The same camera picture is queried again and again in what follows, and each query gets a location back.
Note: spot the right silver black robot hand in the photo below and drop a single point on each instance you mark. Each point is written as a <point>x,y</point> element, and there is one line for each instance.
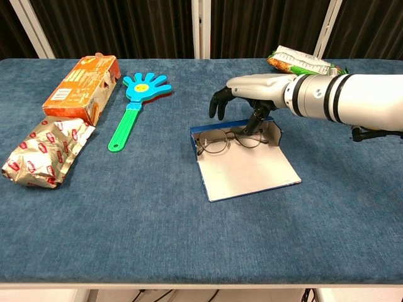
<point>261,88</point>

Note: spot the thin metal eyeglasses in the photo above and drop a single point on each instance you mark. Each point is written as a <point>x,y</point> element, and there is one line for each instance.
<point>214,141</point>

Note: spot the blue printed cardboard box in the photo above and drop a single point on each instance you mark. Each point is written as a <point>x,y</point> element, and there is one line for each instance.
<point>248,176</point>

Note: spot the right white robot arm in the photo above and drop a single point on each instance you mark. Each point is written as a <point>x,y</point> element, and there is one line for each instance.
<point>362,97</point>

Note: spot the blue green hand clapper toy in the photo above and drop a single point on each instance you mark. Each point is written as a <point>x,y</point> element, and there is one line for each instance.
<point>143,88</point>

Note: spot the green white snack packet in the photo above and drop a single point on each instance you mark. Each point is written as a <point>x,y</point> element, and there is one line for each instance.
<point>296,61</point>

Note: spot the black pleated curtain panel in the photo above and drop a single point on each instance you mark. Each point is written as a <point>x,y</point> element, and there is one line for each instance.
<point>267,22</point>
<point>9,37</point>
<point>371,28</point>
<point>126,28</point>

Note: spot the blue fabric table cover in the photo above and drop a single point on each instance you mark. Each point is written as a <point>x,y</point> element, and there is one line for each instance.
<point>189,236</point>

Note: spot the orange cardboard carton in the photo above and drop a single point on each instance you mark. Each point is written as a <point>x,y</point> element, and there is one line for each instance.
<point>78,88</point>

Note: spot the gold red crumpled snack bag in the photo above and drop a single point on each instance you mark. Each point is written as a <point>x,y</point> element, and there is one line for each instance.
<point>41,154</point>

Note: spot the white frame post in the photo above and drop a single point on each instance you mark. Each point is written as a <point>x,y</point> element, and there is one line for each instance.
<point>328,28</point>
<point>196,28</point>
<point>31,28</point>

